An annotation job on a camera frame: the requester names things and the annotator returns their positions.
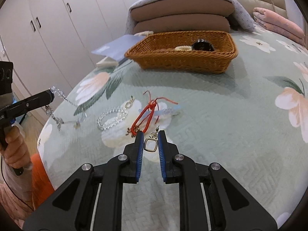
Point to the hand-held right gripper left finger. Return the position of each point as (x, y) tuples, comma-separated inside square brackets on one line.
[(140, 154)]

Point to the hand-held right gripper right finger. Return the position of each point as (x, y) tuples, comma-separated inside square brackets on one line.
[(160, 154)]

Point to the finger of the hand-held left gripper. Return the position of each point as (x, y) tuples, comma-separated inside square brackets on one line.
[(31, 103)]

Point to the silver square earring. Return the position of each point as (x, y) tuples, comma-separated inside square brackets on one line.
[(145, 145)]

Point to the brown wicker basket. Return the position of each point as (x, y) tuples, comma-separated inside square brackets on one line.
[(182, 61)]

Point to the black wrist watch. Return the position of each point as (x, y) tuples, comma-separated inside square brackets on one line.
[(202, 45)]

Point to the person's left forearm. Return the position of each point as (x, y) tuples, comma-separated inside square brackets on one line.
[(9, 192)]

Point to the person's left hand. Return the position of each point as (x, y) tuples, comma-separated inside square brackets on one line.
[(15, 146)]

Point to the pale blue translucent ornament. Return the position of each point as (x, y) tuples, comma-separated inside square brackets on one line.
[(168, 112)]

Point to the floral green bedspread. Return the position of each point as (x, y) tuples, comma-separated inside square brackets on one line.
[(216, 125)]

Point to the white wardrobe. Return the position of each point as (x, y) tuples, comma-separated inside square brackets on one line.
[(72, 28)]

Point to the blue book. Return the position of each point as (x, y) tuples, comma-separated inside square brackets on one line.
[(115, 47)]

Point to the brown pillow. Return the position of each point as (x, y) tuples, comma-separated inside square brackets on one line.
[(180, 9), (180, 24)]

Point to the folded pink blanket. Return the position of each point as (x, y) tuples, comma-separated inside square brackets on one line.
[(276, 21)]

